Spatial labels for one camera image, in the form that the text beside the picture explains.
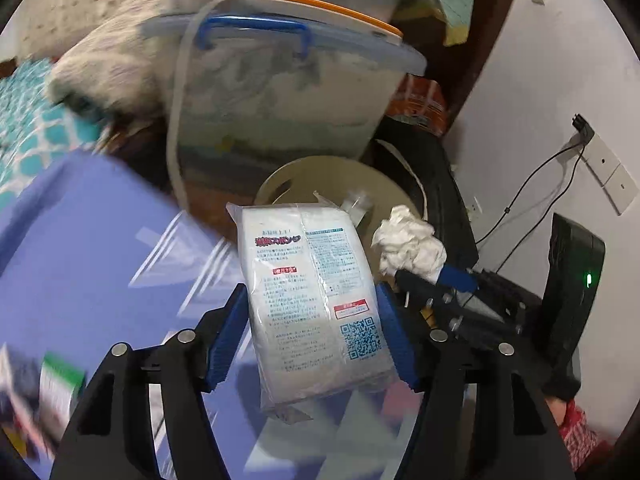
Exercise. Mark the beige round bin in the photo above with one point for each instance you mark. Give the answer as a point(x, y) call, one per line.
point(320, 175)

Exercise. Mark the patchwork cloth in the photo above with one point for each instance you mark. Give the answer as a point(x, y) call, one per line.
point(450, 0)

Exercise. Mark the white wall socket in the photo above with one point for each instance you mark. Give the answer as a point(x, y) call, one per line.
point(473, 208)

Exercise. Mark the white tissue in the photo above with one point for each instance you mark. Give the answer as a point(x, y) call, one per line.
point(410, 240)

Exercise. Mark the orange printed bag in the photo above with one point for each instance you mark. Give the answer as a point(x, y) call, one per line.
point(420, 102)

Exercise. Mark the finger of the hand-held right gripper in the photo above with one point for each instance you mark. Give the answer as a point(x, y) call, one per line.
point(457, 278)
point(420, 287)

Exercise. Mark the white wall switch plate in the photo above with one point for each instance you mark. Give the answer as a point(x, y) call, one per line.
point(607, 170)

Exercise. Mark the white sponge packet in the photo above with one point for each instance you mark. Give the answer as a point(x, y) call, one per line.
point(310, 300)

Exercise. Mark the orange-rimmed white lid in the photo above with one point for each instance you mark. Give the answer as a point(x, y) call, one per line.
point(325, 10)

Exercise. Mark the brown wooden door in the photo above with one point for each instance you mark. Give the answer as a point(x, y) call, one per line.
point(495, 35)

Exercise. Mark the grey patterned pillow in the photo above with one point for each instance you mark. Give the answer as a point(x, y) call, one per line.
point(110, 50)

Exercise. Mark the clear plastic wrapper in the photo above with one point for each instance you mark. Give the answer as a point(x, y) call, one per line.
point(357, 205)

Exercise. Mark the black charger plug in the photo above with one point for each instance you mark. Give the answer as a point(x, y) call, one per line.
point(582, 127)

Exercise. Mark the black bag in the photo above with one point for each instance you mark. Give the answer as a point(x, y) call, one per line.
point(440, 185)

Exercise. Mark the dark snack packet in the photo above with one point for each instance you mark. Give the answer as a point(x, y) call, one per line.
point(17, 400)

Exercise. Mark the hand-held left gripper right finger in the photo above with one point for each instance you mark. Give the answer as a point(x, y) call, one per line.
point(396, 345)

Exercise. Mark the red plaid clothing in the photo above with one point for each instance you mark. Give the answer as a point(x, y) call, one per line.
point(580, 435)

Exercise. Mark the teal patterned bedsheet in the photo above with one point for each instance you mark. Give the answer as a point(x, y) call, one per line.
point(30, 125)

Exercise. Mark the large clear storage box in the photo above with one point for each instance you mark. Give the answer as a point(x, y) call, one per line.
point(280, 95)

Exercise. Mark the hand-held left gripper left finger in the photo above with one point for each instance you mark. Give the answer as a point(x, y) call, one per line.
point(227, 345)

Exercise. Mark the green white snack packet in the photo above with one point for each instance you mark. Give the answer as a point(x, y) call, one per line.
point(57, 385)

